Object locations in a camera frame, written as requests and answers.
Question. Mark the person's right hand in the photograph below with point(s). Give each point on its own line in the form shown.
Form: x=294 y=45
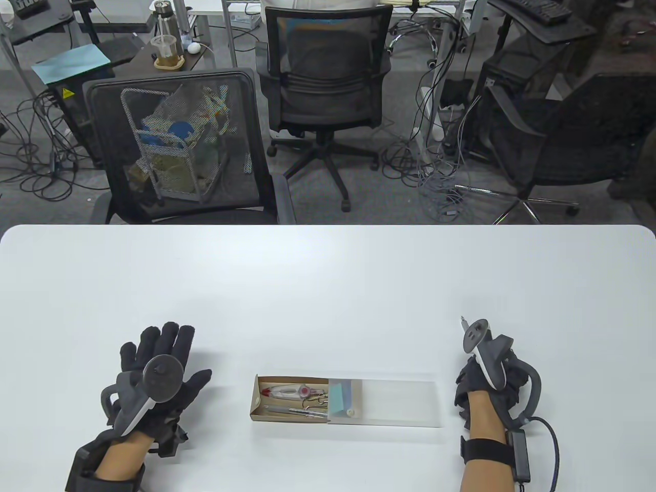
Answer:
x=474 y=376

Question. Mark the person's left hand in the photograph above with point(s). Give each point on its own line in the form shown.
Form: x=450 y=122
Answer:
x=161 y=348

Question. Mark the clear silver gel pen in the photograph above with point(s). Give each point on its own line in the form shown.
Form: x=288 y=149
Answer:
x=287 y=410
x=464 y=323

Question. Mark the cardboard sliding pencil box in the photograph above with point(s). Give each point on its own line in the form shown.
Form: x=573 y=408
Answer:
x=394 y=402

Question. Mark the blue binder clip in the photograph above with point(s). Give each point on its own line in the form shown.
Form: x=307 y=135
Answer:
x=349 y=392

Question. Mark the white red-tipped correction pen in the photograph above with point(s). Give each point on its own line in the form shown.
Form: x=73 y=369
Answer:
x=284 y=392

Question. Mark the person's right forearm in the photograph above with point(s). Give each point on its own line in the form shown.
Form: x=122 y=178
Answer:
x=482 y=410

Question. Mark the person's left forearm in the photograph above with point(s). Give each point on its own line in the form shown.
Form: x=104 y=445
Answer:
x=125 y=458

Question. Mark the grey tracking controller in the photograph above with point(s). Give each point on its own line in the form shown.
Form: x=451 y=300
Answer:
x=161 y=379
x=479 y=333

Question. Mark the black mesh armless chair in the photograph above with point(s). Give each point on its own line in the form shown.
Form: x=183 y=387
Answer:
x=102 y=128

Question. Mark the black chair chrome base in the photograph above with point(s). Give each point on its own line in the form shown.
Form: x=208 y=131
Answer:
x=574 y=148

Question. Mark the black cabinet yellow label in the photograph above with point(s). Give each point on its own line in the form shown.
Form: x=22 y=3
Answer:
x=77 y=113

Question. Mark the wooden cup coaster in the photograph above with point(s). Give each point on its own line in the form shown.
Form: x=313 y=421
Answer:
x=179 y=62

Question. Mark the dark brown desk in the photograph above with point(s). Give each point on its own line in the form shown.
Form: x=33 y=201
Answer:
x=197 y=59

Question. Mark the black swivel office chair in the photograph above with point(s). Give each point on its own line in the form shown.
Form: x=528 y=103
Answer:
x=328 y=102

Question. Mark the teal paper folder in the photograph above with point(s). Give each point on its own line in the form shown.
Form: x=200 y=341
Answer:
x=72 y=64

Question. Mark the clear plastic cup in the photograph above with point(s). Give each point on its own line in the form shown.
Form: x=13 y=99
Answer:
x=165 y=48

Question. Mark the white computer mouse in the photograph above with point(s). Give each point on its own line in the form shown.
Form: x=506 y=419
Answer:
x=193 y=47

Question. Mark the black computer tower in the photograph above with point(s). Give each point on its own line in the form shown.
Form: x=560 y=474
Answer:
x=517 y=72

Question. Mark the steel water bottle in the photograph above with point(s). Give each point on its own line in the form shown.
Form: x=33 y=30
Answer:
x=165 y=23

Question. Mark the black equipment stand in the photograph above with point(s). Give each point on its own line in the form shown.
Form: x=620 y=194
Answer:
x=41 y=23

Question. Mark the black keyboard tray stand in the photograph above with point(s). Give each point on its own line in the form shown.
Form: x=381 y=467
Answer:
x=558 y=31

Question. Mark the black keyboard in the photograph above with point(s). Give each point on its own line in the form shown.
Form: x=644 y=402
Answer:
x=538 y=9

